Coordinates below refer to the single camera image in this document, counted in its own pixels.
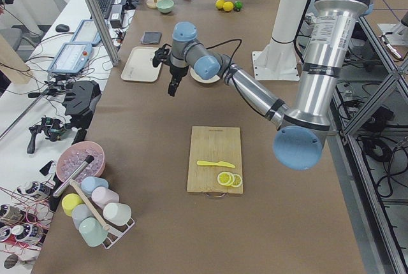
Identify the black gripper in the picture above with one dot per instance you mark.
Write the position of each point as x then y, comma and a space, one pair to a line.
176, 72

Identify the round cream plate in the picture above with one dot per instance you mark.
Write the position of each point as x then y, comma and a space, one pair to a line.
197, 78

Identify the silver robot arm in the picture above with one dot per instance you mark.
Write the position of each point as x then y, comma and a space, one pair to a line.
297, 108

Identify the cream rectangular tray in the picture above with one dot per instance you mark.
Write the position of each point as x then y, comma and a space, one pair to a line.
139, 66

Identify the grey folded cloth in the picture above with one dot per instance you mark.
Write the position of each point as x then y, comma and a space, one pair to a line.
151, 37

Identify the wooden cutting board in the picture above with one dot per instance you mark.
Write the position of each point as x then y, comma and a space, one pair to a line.
214, 144

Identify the yellow plastic knife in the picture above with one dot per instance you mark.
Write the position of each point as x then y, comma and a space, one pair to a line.
212, 163

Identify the mint green bowl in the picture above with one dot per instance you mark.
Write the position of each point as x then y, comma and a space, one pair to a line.
165, 6

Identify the yellow lemon near pepper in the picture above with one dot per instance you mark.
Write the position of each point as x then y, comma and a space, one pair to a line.
219, 4

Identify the yellow lemon outer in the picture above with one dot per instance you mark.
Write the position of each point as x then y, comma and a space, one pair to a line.
228, 6

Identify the blue teach pendant far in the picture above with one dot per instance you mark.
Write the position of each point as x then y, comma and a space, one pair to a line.
87, 32

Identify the blue teach pendant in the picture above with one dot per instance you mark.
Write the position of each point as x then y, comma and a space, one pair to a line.
87, 32
71, 58

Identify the green toy pepper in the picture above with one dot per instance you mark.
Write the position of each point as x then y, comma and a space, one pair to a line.
238, 5

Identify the blue teach pendant near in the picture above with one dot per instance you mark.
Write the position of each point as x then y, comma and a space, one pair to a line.
71, 58

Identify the lemon slices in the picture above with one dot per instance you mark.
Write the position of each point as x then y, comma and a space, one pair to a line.
229, 179

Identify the black keyboard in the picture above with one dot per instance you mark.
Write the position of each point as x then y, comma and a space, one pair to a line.
105, 7

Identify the pink bowl with ice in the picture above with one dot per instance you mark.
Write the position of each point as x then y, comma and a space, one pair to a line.
76, 155

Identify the black computer mouse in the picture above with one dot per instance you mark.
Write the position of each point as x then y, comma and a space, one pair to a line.
62, 28

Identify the metal muddler tool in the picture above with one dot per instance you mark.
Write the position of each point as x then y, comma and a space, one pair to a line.
57, 192

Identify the pastel cups rack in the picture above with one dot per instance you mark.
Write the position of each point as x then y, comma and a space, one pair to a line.
116, 215

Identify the wooden stick pestle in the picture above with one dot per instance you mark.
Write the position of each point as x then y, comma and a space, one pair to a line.
85, 199

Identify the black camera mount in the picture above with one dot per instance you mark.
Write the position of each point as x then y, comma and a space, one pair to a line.
162, 55

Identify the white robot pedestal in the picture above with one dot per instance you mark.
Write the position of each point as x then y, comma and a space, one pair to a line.
277, 61

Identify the aluminium frame post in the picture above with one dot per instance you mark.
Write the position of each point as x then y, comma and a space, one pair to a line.
103, 31

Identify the bottle group in wire basket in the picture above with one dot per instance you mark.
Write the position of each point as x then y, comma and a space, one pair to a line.
26, 216

